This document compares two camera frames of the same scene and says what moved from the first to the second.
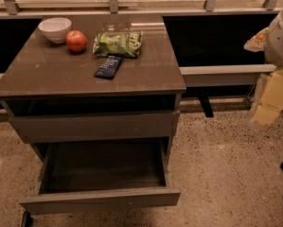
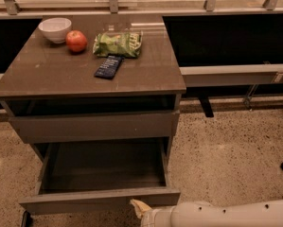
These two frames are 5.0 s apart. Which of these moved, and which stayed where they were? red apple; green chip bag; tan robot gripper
Moved: tan robot gripper
Stayed: green chip bag; red apple
